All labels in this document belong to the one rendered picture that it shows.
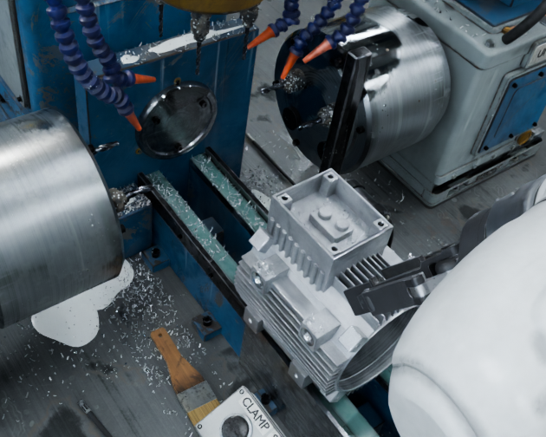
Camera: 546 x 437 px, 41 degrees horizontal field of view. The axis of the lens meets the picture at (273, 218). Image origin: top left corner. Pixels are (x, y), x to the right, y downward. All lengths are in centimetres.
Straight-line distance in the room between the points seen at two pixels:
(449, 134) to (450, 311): 97
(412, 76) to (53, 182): 59
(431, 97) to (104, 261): 59
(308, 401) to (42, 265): 39
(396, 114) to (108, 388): 61
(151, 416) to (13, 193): 40
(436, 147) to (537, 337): 102
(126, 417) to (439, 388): 79
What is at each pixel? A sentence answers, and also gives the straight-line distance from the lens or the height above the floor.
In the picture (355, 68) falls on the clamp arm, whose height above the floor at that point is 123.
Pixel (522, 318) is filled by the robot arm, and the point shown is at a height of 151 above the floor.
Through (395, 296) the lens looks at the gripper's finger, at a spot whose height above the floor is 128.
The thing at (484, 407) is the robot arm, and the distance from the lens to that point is 36.
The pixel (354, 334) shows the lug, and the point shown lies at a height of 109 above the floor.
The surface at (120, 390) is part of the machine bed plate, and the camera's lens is 113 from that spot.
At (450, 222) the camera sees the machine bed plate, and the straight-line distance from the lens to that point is 144.
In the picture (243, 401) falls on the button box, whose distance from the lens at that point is 81.
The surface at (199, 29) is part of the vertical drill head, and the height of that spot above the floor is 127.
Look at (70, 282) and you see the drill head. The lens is 95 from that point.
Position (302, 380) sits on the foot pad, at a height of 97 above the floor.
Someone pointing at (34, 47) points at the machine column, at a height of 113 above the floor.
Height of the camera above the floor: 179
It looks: 47 degrees down
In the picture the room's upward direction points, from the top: 11 degrees clockwise
